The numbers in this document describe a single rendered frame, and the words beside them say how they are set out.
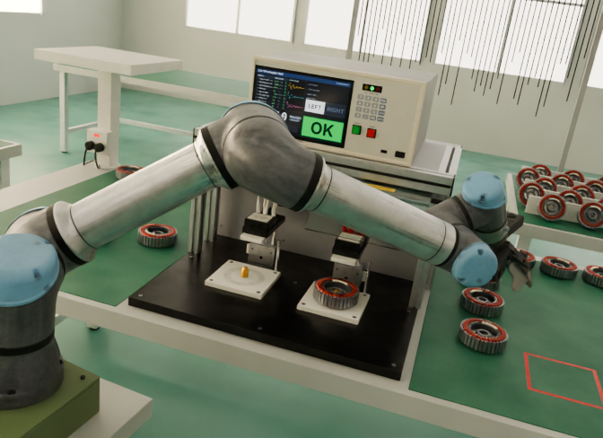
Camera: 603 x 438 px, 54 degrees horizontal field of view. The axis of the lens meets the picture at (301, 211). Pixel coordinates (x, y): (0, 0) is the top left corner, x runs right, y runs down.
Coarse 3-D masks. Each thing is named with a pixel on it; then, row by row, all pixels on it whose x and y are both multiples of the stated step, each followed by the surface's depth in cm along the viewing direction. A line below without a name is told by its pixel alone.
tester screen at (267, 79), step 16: (256, 80) 150; (272, 80) 149; (288, 80) 147; (304, 80) 146; (320, 80) 145; (256, 96) 151; (272, 96) 150; (288, 96) 149; (304, 96) 147; (320, 96) 146; (336, 96) 145; (288, 112) 150; (304, 112) 148; (336, 144) 148
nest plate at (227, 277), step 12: (228, 264) 158; (240, 264) 159; (216, 276) 150; (228, 276) 150; (240, 276) 151; (252, 276) 152; (264, 276) 153; (276, 276) 154; (228, 288) 146; (240, 288) 145; (252, 288) 146; (264, 288) 147
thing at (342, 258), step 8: (336, 240) 147; (344, 240) 147; (352, 240) 147; (336, 248) 147; (344, 248) 147; (352, 248) 146; (360, 248) 147; (336, 256) 147; (344, 256) 147; (352, 256) 146; (360, 256) 148; (352, 264) 145
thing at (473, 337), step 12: (468, 324) 142; (480, 324) 144; (492, 324) 143; (468, 336) 138; (480, 336) 137; (492, 336) 142; (504, 336) 138; (480, 348) 136; (492, 348) 136; (504, 348) 138
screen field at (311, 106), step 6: (306, 102) 148; (312, 102) 147; (318, 102) 147; (324, 102) 146; (306, 108) 148; (312, 108) 148; (318, 108) 147; (324, 108) 147; (330, 108) 146; (336, 108) 146; (342, 108) 145; (324, 114) 147; (330, 114) 147; (336, 114) 146; (342, 114) 146
